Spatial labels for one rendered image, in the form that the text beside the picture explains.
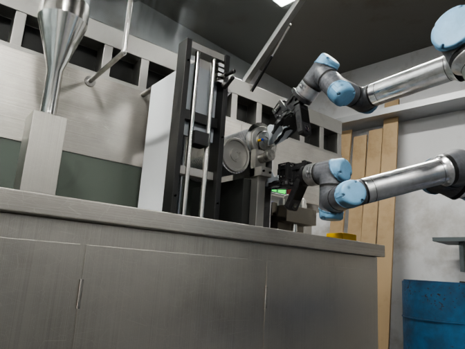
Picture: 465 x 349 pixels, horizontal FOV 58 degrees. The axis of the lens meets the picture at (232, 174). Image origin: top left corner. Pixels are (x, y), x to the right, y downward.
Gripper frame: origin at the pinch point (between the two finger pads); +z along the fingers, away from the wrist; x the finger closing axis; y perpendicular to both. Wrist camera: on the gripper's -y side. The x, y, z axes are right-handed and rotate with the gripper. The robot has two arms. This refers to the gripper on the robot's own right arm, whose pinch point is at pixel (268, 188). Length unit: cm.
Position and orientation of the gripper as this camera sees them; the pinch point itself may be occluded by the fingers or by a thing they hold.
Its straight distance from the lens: 158.4
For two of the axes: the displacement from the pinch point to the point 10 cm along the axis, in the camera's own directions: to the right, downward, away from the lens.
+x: -7.8, -1.9, -5.9
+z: -6.2, 1.4, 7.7
